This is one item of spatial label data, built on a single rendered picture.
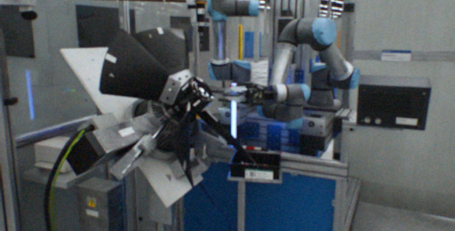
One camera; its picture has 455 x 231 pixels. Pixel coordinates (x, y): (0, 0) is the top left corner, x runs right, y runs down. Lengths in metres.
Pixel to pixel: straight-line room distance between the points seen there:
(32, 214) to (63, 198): 0.16
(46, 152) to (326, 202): 1.25
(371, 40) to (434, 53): 0.45
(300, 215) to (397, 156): 1.52
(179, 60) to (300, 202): 0.90
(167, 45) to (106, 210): 0.67
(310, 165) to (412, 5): 1.73
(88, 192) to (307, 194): 0.97
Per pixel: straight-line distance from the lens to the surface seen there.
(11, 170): 1.49
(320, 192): 1.72
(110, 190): 1.42
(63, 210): 1.92
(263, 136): 2.10
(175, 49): 1.40
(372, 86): 1.50
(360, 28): 2.99
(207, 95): 1.26
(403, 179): 3.20
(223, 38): 2.04
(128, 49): 1.15
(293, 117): 1.49
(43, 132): 1.73
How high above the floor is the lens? 1.41
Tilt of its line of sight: 11 degrees down
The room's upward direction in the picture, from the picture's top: straight up
